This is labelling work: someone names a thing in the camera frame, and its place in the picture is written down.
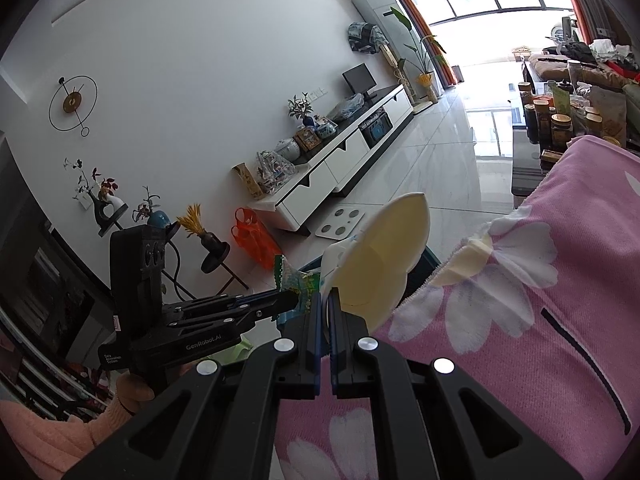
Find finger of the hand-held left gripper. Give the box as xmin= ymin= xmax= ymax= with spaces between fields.
xmin=167 ymin=292 xmax=297 ymax=322
xmin=170 ymin=305 xmax=302 ymax=336

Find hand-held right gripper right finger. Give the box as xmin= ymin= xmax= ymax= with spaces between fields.
xmin=327 ymin=287 xmax=583 ymax=480

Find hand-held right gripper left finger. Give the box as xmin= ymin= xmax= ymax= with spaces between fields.
xmin=62 ymin=292 xmax=326 ymax=480

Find green snack wrapper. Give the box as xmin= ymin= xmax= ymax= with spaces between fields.
xmin=272 ymin=255 xmax=322 ymax=307

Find dark teal waste bin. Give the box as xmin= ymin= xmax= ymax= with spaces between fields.
xmin=295 ymin=247 xmax=444 ymax=302

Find person's left forearm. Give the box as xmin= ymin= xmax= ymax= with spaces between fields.
xmin=0 ymin=397 xmax=131 ymax=480

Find person's left hand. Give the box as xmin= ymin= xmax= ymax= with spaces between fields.
xmin=116 ymin=372 xmax=157 ymax=417

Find light green container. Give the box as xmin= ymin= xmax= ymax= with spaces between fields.
xmin=209 ymin=337 xmax=252 ymax=367

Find black metal plant stand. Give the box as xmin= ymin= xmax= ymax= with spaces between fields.
xmin=97 ymin=202 xmax=251 ymax=302

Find plant in round blue vase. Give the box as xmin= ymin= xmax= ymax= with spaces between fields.
xmin=132 ymin=186 xmax=174 ymax=231

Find orange plastic bag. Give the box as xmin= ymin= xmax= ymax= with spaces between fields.
xmin=231 ymin=207 xmax=284 ymax=272

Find wheat stalks in dark vase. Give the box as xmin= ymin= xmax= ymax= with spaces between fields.
xmin=176 ymin=203 xmax=219 ymax=252

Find red flowers in white vase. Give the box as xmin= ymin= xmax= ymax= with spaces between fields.
xmin=64 ymin=157 xmax=130 ymax=237

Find dark cabinet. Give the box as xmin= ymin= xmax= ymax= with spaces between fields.
xmin=0 ymin=135 xmax=117 ymax=411

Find white bathroom scale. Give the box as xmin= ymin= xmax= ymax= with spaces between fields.
xmin=314 ymin=208 xmax=369 ymax=241

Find patterned cardboard box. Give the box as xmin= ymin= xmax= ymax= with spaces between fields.
xmin=232 ymin=162 xmax=266 ymax=200

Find clear wrapped ship model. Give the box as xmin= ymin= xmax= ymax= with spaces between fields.
xmin=256 ymin=150 xmax=296 ymax=196

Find white and black cabinet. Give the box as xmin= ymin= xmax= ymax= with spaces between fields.
xmin=250 ymin=82 xmax=415 ymax=234

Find pink flowered blanket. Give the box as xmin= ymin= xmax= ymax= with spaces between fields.
xmin=272 ymin=135 xmax=640 ymax=480

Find small plant in blue vase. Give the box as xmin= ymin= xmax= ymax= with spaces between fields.
xmin=287 ymin=93 xmax=316 ymax=129

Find bluish plastic bag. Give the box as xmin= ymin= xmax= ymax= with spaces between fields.
xmin=330 ymin=92 xmax=365 ymax=122

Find black monitor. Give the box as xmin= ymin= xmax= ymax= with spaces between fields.
xmin=342 ymin=63 xmax=379 ymax=102

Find large leaf floor plant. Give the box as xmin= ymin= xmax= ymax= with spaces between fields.
xmin=390 ymin=6 xmax=447 ymax=104

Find cloth covered standing fan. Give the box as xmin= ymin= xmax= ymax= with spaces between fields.
xmin=347 ymin=21 xmax=417 ymax=107

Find cluster of lidded jars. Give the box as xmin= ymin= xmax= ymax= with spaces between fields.
xmin=517 ymin=80 xmax=626 ymax=152

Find green box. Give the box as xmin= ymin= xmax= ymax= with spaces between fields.
xmin=550 ymin=81 xmax=571 ymax=116

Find white standing air conditioner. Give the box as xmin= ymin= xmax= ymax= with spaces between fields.
xmin=351 ymin=0 xmax=417 ymax=62

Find brown paper bag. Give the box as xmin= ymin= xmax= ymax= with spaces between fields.
xmin=585 ymin=85 xmax=629 ymax=147

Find brown ottoman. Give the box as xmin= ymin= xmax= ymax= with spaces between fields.
xmin=530 ymin=52 xmax=640 ymax=94

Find grey green sectional sofa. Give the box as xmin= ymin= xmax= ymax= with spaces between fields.
xmin=621 ymin=82 xmax=640 ymax=152

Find dark clothes pile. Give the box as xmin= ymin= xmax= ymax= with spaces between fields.
xmin=542 ymin=40 xmax=599 ymax=64

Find office chair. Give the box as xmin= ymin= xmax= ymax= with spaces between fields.
xmin=547 ymin=15 xmax=582 ymax=47

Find white clothes pile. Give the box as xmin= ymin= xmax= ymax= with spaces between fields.
xmin=590 ymin=37 xmax=634 ymax=59

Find round wire wall clock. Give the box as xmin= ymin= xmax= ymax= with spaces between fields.
xmin=48 ymin=75 xmax=98 ymax=137

